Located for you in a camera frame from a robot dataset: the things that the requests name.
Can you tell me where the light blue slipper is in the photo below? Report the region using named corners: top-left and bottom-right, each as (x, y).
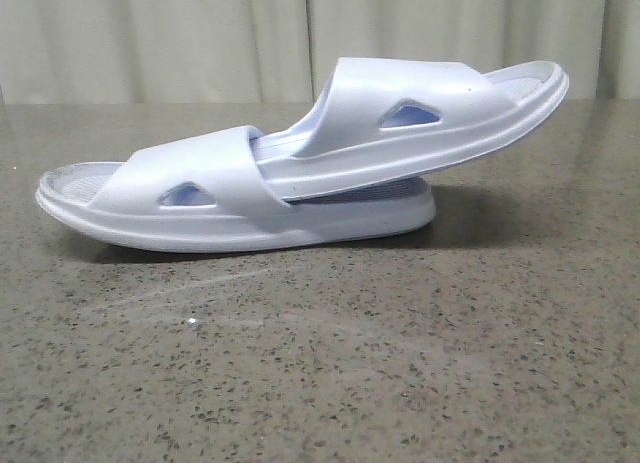
top-left (251, 58), bottom-right (569, 200)
top-left (36, 126), bottom-right (436, 253)

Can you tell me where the white pleated curtain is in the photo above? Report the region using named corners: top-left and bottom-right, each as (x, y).
top-left (1, 0), bottom-right (639, 104)

